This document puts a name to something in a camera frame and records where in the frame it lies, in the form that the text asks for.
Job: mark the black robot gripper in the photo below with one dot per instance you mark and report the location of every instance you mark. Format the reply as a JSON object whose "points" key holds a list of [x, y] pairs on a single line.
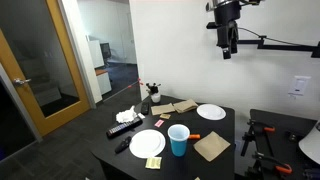
{"points": [[226, 12]]}

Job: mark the orange marker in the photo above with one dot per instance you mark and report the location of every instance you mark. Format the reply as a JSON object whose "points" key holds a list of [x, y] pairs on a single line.
{"points": [[194, 136]]}

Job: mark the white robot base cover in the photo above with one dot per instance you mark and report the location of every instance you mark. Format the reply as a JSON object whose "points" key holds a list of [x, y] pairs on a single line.
{"points": [[310, 144]]}

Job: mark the brown napkin beside cup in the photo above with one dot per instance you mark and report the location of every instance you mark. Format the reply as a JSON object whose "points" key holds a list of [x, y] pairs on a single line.
{"points": [[211, 146]]}

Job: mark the blue plastic cup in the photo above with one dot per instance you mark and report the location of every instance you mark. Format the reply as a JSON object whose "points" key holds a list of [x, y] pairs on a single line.
{"points": [[178, 135]]}

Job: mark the white plate near cup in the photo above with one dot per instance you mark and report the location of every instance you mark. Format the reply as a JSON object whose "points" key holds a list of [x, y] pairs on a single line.
{"points": [[147, 143]]}

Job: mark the white plate far corner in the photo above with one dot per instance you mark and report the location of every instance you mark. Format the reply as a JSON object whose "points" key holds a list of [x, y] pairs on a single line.
{"points": [[211, 112]]}

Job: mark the brown napkin folded stack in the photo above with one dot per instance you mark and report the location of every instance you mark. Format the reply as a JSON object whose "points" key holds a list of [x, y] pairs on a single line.
{"points": [[185, 106]]}

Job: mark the white vase with flowers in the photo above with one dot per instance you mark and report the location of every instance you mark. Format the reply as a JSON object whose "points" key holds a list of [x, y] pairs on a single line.
{"points": [[153, 91]]}

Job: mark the brown napkin flat middle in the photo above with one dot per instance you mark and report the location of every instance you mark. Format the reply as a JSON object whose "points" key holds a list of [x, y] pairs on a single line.
{"points": [[157, 110]]}

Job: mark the orange black clamp upper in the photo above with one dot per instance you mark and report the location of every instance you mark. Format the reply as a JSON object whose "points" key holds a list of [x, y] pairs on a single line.
{"points": [[258, 132]]}

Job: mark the orange black clamp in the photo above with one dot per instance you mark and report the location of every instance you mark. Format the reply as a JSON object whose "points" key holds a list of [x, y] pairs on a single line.
{"points": [[258, 132], [278, 168]]}

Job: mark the small brown packet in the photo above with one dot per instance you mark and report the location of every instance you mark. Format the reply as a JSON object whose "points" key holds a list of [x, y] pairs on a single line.
{"points": [[165, 116]]}

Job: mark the black side table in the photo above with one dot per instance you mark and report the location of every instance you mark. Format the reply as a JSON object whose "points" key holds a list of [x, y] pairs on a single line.
{"points": [[290, 130]]}

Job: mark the small black remote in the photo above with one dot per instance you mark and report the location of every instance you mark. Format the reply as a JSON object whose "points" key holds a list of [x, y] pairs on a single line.
{"points": [[145, 108]]}

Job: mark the pink white small card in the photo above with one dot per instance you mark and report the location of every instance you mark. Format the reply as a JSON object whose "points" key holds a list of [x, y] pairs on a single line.
{"points": [[159, 123]]}

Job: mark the small white packet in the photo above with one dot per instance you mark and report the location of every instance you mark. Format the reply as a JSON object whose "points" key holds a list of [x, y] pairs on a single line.
{"points": [[141, 116]]}

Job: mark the orange black clamp lower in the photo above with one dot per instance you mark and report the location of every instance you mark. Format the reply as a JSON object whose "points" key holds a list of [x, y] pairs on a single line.
{"points": [[278, 168]]}

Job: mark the crumpled white tissue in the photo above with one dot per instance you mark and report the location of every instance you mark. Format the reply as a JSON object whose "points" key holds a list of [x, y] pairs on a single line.
{"points": [[126, 116]]}

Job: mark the large black remote control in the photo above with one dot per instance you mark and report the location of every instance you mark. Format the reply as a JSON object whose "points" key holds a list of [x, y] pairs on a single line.
{"points": [[120, 128]]}

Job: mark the yellow sticky note pad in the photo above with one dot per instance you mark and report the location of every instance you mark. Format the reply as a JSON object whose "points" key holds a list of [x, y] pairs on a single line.
{"points": [[153, 163]]}

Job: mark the black key fob remote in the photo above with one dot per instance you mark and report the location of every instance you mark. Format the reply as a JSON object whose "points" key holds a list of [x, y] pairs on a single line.
{"points": [[123, 145]]}

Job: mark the wooden glass door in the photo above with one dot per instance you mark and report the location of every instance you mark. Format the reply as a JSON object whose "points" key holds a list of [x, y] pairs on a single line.
{"points": [[37, 55]]}

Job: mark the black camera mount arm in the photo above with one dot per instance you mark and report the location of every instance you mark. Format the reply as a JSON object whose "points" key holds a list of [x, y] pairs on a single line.
{"points": [[260, 43]]}

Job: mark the white wall switch plate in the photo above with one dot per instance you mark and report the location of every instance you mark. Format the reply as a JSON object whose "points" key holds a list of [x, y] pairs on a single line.
{"points": [[298, 85]]}

